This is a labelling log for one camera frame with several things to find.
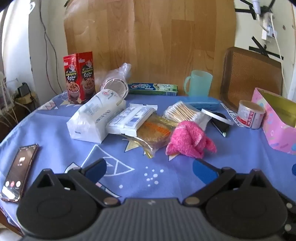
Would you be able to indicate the blue printed tablecloth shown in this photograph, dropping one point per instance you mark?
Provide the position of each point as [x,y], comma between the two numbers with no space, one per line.
[57,148]

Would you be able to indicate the gold foil snack packet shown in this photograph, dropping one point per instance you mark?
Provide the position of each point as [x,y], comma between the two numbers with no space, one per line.
[152,135]

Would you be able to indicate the white tissue pack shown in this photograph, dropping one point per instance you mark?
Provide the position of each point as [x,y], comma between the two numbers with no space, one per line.
[94,118]

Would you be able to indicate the pink biscuit tin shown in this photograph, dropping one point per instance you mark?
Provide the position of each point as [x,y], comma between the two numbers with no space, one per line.
[275,127]

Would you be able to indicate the round white lid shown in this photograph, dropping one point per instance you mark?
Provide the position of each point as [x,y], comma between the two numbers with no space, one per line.
[209,112]

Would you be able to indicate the blue oblong case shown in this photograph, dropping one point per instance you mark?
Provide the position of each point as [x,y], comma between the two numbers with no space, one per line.
[204,103]

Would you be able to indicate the green blue toothpaste box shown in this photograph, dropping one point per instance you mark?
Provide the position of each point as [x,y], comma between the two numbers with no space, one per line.
[152,89]

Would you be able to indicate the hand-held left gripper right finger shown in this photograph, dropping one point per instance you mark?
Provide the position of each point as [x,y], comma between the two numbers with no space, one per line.
[203,171]

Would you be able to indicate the white wipes packet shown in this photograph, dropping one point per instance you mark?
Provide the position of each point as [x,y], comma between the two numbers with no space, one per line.
[131,119]

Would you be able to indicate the black smartphone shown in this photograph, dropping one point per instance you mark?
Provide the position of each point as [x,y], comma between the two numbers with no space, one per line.
[19,172]

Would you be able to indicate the black power adapter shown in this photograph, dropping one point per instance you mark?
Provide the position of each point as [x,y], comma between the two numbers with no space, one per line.
[23,90]

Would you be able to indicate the pink fuzzy sock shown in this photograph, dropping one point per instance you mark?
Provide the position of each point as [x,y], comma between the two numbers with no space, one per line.
[190,139]

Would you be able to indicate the white power strip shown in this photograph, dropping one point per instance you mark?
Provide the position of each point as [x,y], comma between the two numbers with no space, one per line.
[268,29]

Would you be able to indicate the red snack box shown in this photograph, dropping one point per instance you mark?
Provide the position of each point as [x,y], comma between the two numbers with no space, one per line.
[79,77]

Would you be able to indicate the mint green plastic mug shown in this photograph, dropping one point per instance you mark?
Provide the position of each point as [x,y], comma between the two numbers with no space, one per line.
[199,83]

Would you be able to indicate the brown woven tray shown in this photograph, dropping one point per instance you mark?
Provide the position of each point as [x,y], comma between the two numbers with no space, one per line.
[252,76]

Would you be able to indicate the black tape strips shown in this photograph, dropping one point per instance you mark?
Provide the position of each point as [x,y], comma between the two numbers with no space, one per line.
[246,9]
[261,47]

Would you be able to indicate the clear cotton swab box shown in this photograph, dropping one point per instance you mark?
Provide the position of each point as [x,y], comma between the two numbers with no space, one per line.
[181,112]

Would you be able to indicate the black correction tape dispenser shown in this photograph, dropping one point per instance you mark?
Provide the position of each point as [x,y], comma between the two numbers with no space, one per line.
[220,127]

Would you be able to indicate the white red food can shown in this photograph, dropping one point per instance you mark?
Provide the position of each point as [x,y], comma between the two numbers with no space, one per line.
[251,114]

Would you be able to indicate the wooden board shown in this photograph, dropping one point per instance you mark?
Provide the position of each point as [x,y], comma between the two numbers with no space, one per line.
[150,41]

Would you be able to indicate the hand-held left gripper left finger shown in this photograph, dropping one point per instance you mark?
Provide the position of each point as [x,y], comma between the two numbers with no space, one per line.
[97,169]

